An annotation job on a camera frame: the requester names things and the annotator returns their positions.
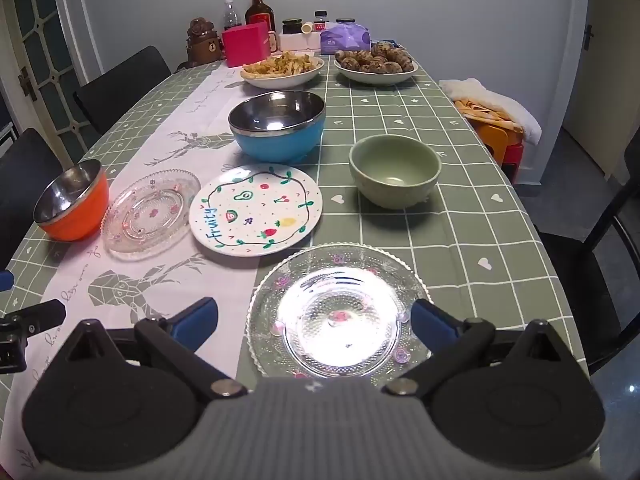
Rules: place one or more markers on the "fried potato strips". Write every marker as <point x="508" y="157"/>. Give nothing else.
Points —
<point x="282" y="65"/>

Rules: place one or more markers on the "orange patterned cloth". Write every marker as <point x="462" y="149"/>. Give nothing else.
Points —
<point x="482" y="112"/>

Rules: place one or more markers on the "white bottle yellow cap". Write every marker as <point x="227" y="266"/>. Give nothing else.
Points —
<point x="307" y="26"/>

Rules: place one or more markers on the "orange steel bowl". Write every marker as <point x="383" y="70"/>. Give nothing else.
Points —
<point x="80" y="220"/>

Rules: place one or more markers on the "dark-lidded jar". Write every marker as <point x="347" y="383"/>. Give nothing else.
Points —
<point x="345" y="21"/>

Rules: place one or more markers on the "pink box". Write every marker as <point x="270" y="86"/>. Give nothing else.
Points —
<point x="245" y="45"/>

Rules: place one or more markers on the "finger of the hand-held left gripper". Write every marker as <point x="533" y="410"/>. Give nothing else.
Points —
<point x="4" y="280"/>
<point x="35" y="316"/>

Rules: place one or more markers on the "dark glass jar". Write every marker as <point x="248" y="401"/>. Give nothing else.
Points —
<point x="292" y="27"/>

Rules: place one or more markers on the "large floral glass plate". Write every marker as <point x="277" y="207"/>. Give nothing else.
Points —
<point x="340" y="310"/>

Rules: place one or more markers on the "dark liquor bottle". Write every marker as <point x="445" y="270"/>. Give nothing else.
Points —
<point x="260" y="10"/>

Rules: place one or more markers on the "purple tissue pack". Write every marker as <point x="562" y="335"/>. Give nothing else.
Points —
<point x="345" y="40"/>

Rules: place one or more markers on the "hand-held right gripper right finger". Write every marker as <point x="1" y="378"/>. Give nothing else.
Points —
<point x="431" y="320"/>

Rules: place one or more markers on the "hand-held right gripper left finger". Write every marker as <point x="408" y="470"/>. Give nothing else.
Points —
<point x="196" y="319"/>

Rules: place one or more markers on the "brown bear bottle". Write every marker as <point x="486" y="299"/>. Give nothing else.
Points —
<point x="205" y="47"/>

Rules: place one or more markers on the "small floral glass plate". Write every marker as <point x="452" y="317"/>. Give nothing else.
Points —
<point x="150" y="215"/>

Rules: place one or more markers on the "white flat box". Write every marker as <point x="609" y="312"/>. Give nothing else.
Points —
<point x="297" y="41"/>

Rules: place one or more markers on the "orange stool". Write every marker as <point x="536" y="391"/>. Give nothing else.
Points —
<point x="492" y="137"/>

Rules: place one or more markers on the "cream door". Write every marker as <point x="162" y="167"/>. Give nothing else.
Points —
<point x="615" y="85"/>

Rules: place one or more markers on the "green ceramic bowl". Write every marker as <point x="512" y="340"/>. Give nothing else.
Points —
<point x="395" y="190"/>

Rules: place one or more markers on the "glass-paned door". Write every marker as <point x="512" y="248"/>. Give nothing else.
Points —
<point x="45" y="35"/>

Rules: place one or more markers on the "clear water bottle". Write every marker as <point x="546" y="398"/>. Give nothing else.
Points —
<point x="232" y="15"/>

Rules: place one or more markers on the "white fruit-print plate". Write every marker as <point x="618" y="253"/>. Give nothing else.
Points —
<point x="255" y="210"/>

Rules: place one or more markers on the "small black-capped bottle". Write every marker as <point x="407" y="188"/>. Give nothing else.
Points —
<point x="320" y="22"/>

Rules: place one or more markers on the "black chair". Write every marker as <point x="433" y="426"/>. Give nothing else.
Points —
<point x="600" y="260"/>
<point x="125" y="85"/>
<point x="25" y="175"/>

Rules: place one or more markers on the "blue steel bowl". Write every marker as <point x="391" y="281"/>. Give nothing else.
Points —
<point x="280" y="142"/>

